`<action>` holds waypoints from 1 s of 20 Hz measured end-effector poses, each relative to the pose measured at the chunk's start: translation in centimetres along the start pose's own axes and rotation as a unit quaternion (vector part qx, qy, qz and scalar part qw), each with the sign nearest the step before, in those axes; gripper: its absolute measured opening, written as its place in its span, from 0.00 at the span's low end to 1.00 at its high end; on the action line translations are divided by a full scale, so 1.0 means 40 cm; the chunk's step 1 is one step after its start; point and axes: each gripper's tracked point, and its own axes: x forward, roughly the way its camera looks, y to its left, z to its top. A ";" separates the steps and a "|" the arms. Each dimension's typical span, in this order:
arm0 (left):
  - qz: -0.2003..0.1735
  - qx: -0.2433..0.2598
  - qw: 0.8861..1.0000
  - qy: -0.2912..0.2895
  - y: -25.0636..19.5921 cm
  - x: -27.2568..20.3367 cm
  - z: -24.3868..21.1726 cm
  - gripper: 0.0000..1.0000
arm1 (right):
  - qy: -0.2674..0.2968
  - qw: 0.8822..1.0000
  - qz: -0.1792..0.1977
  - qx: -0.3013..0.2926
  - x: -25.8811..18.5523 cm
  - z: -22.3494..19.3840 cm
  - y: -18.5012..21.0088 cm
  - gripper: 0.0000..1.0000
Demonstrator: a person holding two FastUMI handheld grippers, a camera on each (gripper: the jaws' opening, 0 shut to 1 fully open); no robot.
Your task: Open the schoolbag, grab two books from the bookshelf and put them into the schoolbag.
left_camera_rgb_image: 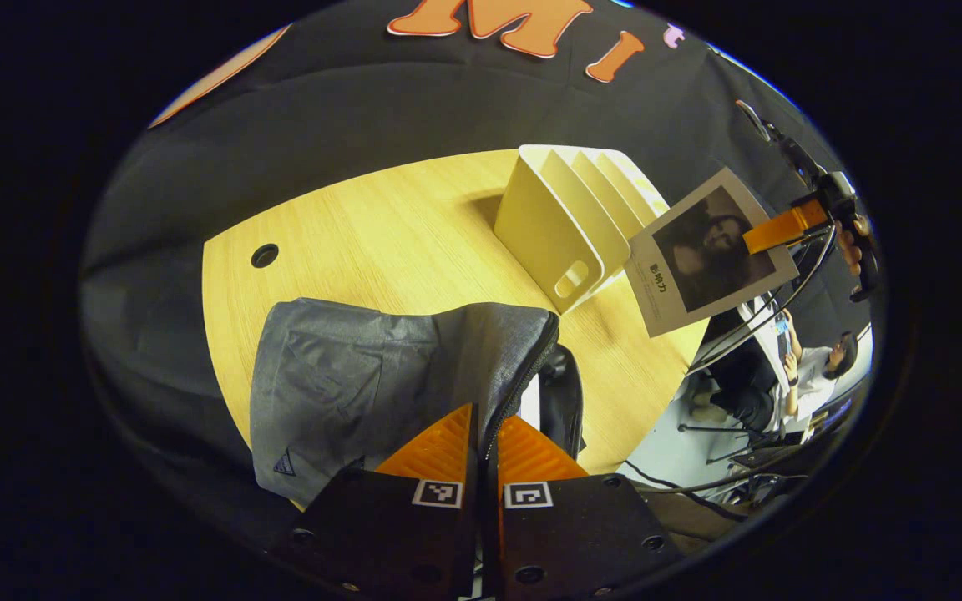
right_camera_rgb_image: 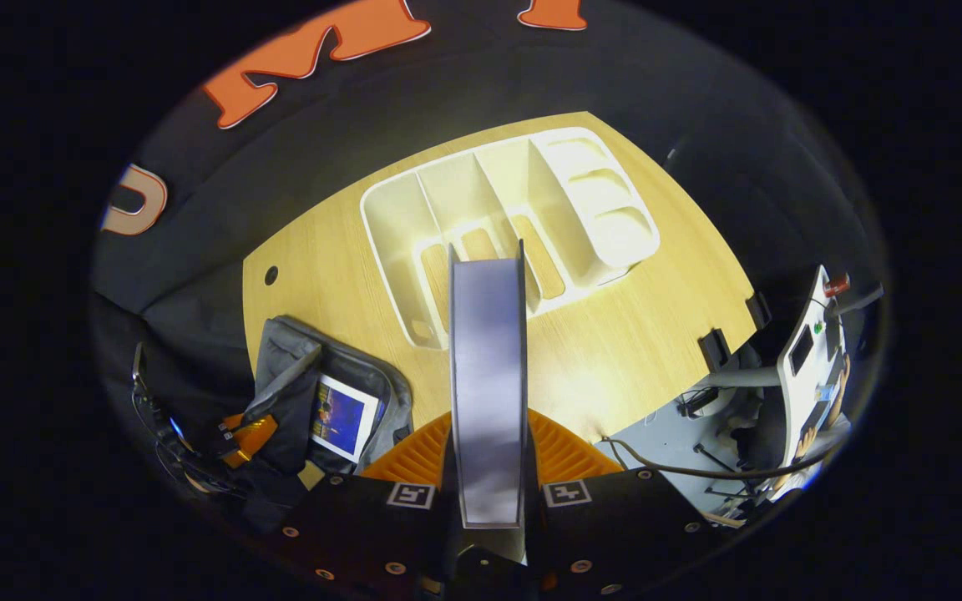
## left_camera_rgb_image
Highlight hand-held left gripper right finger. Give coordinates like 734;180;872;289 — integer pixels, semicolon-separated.
483;414;684;600

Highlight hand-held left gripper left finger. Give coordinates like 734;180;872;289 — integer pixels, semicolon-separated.
266;403;482;600

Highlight grey cover book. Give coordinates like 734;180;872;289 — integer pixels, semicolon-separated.
625;167;801;339

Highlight grey schoolbag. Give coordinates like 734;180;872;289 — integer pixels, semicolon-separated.
249;299;586;510

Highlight cream plastic bookshelf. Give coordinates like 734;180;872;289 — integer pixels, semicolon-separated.
494;144;670;316

